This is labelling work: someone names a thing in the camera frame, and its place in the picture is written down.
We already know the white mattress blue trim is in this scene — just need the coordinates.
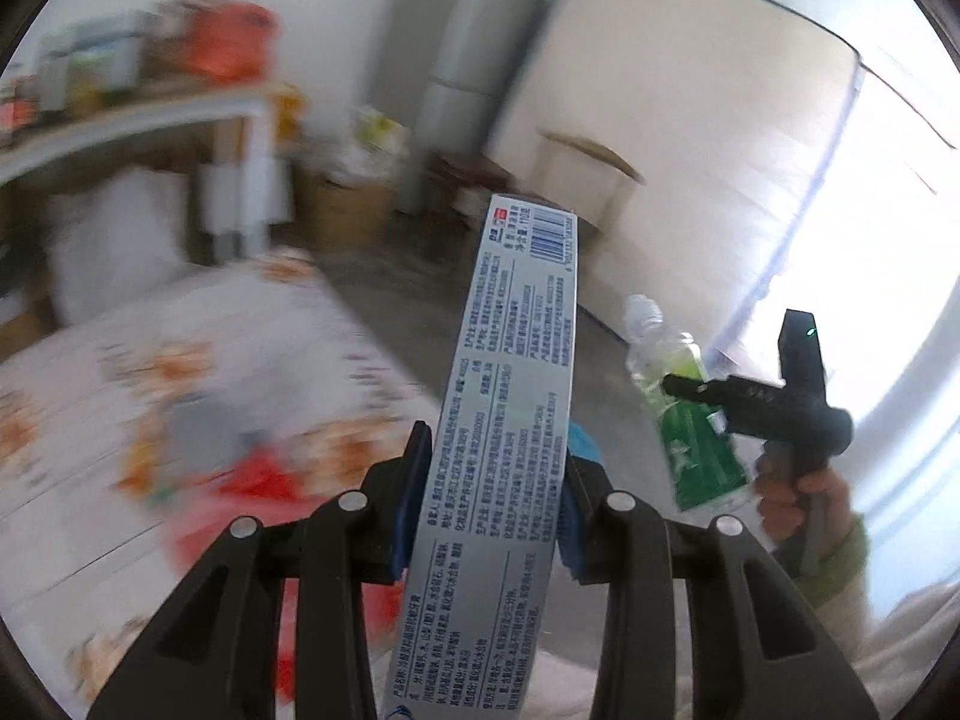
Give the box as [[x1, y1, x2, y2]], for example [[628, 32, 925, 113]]
[[487, 0, 863, 361]]

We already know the floral table cloth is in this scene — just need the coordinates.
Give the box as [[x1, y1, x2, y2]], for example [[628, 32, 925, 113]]
[[0, 247, 451, 713]]

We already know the large red packet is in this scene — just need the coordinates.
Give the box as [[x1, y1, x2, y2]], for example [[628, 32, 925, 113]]
[[169, 450, 398, 698]]

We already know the cardboard box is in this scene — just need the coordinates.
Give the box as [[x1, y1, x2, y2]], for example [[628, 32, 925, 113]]
[[304, 172, 395, 248]]

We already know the wooden chair dark seat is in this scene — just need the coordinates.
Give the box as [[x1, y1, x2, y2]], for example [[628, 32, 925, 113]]
[[536, 131, 646, 230]]

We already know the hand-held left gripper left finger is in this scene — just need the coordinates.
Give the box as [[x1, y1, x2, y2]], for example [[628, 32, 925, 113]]
[[86, 420, 434, 720]]

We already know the person's right hand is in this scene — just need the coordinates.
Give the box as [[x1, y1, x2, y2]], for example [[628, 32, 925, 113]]
[[752, 450, 852, 545]]

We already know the crumpled white plastic bag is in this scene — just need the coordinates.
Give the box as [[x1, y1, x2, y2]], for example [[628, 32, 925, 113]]
[[330, 142, 391, 181]]

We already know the grey refrigerator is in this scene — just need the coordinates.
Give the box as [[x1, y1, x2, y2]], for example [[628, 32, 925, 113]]
[[397, 0, 560, 222]]

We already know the grey flat packet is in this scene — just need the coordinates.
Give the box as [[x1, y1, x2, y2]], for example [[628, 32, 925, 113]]
[[166, 397, 252, 466]]

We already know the metal container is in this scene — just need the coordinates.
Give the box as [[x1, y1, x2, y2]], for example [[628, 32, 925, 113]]
[[37, 11, 162, 110]]

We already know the green label plastic bottle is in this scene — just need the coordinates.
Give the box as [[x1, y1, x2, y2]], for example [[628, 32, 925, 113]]
[[624, 294, 751, 515]]

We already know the person's right forearm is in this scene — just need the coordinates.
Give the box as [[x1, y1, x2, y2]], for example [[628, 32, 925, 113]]
[[772, 514, 953, 720]]

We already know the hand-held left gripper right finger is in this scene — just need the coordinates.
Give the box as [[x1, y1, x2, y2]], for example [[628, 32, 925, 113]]
[[559, 454, 878, 720]]

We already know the white pillow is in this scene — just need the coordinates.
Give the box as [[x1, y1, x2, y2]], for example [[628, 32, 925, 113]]
[[49, 169, 192, 323]]

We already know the white desk wooden top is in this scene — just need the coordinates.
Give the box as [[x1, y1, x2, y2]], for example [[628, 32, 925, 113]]
[[0, 86, 297, 263]]

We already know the orange plastic bag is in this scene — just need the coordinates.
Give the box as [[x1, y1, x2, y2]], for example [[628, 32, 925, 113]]
[[176, 0, 280, 83]]

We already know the long white toothpaste box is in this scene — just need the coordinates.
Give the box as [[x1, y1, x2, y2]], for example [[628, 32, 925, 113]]
[[382, 193, 584, 720]]

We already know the white board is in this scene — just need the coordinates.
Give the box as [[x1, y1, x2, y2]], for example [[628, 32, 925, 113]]
[[199, 161, 248, 237]]

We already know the dark wooden stool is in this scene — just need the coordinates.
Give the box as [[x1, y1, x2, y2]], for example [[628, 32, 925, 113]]
[[424, 154, 515, 218]]

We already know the white printed bag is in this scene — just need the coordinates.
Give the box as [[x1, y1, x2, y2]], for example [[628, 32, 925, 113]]
[[352, 106, 410, 158]]

